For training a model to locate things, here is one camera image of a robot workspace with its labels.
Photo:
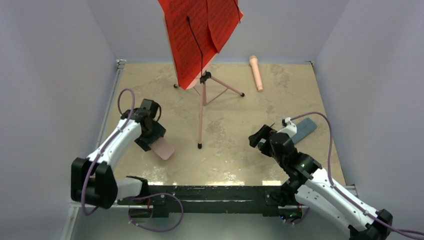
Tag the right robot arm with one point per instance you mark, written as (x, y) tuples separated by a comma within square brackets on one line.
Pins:
[(310, 185)]

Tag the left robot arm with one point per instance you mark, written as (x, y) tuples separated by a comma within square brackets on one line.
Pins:
[(92, 178)]

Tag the blue glasses case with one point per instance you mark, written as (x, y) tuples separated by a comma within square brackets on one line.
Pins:
[(304, 128)]

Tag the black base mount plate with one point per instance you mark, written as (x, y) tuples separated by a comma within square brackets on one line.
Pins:
[(265, 200)]

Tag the pink glasses case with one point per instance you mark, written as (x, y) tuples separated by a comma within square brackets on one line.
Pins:
[(162, 148)]

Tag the aluminium frame rail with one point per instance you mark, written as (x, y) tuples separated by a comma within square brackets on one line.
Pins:
[(74, 206)]

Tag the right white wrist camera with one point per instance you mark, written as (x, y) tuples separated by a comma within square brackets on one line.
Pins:
[(288, 127)]

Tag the pink toy microphone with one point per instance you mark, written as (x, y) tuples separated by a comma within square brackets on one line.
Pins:
[(253, 60)]

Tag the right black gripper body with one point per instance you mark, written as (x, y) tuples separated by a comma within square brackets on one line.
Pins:
[(265, 148)]

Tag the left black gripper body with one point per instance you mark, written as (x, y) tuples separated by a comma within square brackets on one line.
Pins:
[(148, 136)]

